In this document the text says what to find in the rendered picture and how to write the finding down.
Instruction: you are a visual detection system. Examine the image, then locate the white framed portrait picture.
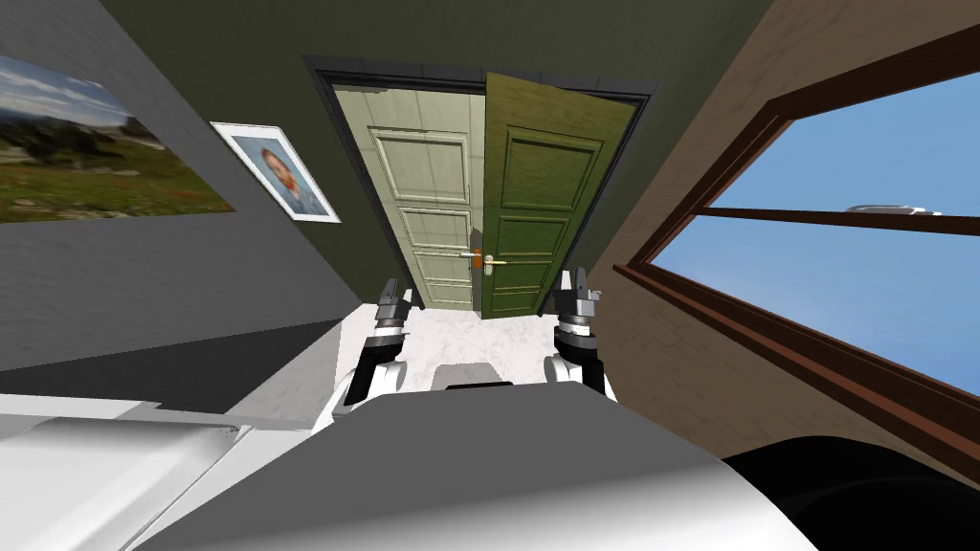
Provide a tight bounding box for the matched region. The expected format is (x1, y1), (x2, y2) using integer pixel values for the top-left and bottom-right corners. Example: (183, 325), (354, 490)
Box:
(210, 121), (343, 225)

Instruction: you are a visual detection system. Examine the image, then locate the olive green door leaf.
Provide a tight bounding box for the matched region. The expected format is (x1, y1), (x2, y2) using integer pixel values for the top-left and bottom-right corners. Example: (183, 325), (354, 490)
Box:
(479, 72), (639, 321)

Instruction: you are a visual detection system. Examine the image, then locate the pale green door leaf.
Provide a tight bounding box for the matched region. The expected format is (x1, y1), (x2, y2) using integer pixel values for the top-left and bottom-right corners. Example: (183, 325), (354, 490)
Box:
(332, 85), (488, 312)

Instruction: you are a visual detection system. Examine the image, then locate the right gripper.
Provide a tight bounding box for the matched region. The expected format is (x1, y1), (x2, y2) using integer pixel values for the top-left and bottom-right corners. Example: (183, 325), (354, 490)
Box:
(554, 267), (603, 319)

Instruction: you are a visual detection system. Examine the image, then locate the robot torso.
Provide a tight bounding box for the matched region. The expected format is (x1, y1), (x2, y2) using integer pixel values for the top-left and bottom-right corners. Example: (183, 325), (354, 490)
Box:
(136, 363), (822, 551)

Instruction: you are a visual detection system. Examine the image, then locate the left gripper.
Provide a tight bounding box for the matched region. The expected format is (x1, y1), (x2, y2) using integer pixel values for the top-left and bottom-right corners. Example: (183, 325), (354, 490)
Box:
(374, 278), (416, 324)

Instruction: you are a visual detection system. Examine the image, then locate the brown framed window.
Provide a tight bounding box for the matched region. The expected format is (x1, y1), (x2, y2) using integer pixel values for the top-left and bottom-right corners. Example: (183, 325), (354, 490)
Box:
(613, 25), (980, 493)

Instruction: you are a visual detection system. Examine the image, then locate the landscape picture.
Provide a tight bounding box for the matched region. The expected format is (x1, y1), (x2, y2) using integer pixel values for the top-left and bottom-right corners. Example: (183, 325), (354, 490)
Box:
(0, 54), (236, 226)

